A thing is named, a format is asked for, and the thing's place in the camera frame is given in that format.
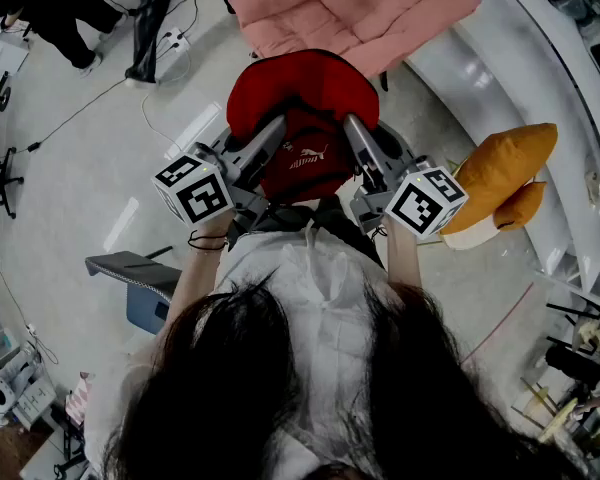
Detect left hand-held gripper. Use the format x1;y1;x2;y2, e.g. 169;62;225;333
152;114;288;242

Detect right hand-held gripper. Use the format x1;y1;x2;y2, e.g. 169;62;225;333
343;113;469;242

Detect red backpack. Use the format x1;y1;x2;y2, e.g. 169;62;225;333
226;49;381;204

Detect pink cushioned chair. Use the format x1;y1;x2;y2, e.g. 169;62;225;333
228;0;483;93

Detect person's right forearm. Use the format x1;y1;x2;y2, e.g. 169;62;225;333
382;215;424;289

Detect person's left forearm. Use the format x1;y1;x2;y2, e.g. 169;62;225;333
154;210;236;339

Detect person's black trousers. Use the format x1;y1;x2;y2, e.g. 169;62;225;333
227;195;385;269

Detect black wrist band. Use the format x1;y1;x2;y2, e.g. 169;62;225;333
187;230;229;253

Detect white power strip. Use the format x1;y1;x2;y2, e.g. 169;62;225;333
162;26;191;52

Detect black shiny garment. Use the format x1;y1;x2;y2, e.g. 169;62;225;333
124;0;176;84

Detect white curved counter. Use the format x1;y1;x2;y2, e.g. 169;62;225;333
404;0;600;294

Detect small orange cushion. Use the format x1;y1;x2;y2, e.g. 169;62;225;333
494;181;549;233

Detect person's white shirt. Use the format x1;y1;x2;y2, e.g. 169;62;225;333
82;230;396;480

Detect grey patterned stool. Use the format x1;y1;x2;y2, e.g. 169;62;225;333
84;250;184;337

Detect black office chair base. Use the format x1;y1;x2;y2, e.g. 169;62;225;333
0;145;25;224

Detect white paper sheet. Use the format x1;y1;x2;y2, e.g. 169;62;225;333
0;35;30;74

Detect pink patterned bag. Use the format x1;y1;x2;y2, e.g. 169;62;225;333
64;371;94;427

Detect white shelf unit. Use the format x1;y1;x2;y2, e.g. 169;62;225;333
0;327;56;429

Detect white cable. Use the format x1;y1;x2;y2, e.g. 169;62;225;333
140;50;191;152

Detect white gold wire chair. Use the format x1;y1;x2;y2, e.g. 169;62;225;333
429;157;504;252

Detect black cable with adapter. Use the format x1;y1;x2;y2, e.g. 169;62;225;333
27;78;129;153

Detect wooden frame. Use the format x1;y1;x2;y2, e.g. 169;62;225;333
509;375;581;444

